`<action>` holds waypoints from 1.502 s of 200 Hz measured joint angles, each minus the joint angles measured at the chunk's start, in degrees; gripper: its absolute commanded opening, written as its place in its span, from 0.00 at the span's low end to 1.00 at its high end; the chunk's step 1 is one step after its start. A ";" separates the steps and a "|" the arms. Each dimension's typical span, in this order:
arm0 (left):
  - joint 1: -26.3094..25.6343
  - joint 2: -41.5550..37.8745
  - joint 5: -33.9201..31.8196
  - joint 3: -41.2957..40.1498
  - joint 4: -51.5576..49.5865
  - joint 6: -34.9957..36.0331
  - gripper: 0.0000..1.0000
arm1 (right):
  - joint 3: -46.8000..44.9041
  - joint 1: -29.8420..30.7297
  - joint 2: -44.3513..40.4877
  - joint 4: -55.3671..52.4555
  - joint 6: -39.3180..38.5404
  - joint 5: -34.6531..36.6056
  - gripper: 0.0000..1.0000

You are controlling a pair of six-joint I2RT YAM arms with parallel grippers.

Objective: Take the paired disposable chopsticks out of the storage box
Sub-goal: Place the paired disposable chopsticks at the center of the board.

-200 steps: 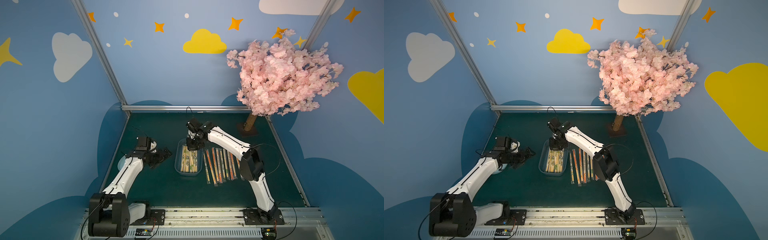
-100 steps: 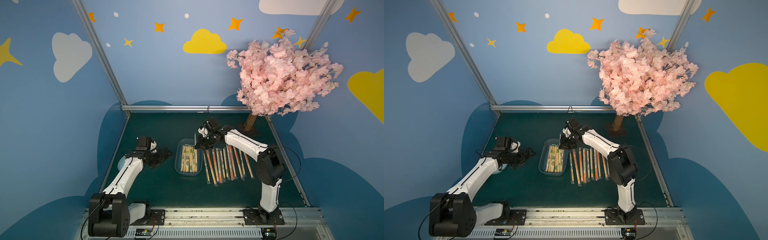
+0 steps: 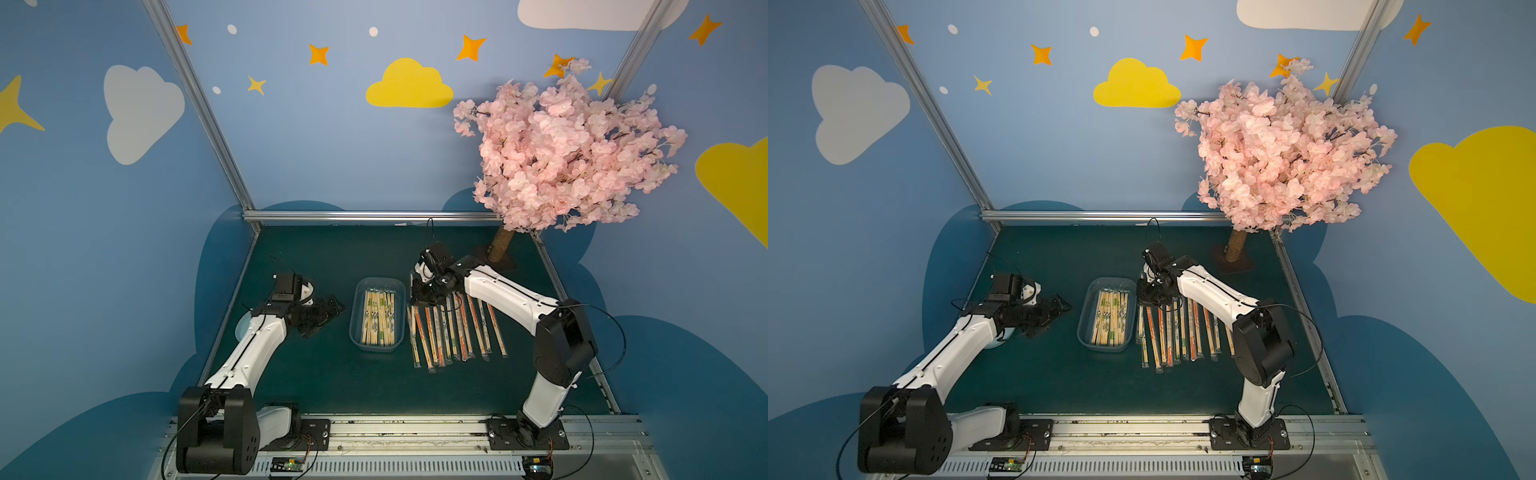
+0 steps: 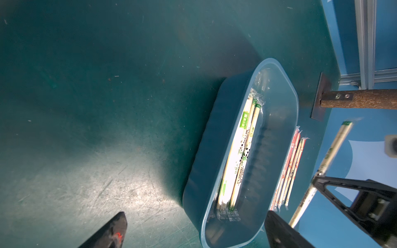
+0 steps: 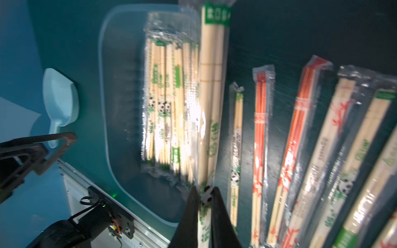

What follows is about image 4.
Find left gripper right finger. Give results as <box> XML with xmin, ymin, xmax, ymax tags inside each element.
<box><xmin>264</xmin><ymin>211</ymin><xmax>314</xmax><ymax>248</ymax></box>

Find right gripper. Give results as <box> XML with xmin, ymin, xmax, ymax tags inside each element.
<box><xmin>312</xmin><ymin>176</ymin><xmax>397</xmax><ymax>248</ymax></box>

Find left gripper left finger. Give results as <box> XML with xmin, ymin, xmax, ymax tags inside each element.
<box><xmin>79</xmin><ymin>211</ymin><xmax>128</xmax><ymax>248</ymax></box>

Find red striped chopsticks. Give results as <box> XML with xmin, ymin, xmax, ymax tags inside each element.
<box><xmin>270</xmin><ymin>126</ymin><xmax>308</xmax><ymax>212</ymax></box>

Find chopsticks pair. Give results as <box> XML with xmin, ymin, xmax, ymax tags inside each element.
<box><xmin>289</xmin><ymin>117</ymin><xmax>362</xmax><ymax>228</ymax></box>

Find clear plastic storage box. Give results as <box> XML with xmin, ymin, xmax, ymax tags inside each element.
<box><xmin>183</xmin><ymin>58</ymin><xmax>299</xmax><ymax>248</ymax></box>

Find chopsticks bundle in box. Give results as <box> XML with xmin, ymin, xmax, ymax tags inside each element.
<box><xmin>215</xmin><ymin>89</ymin><xmax>263</xmax><ymax>222</ymax></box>

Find pink blossom artificial tree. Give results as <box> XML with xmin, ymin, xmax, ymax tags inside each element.
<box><xmin>311</xmin><ymin>73</ymin><xmax>397</xmax><ymax>122</ymax></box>

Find aluminium rail frame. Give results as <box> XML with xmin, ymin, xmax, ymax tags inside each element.
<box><xmin>340</xmin><ymin>1</ymin><xmax>397</xmax><ymax>90</ymax></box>

